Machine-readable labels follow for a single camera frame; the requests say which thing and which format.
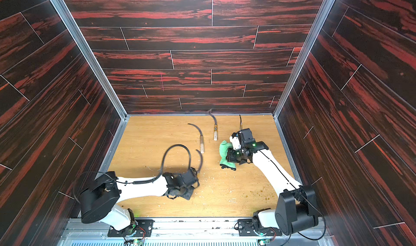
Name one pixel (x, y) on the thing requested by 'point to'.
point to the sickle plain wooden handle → (201, 140)
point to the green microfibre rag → (223, 147)
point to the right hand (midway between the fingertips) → (231, 156)
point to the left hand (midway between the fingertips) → (191, 193)
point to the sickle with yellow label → (215, 128)
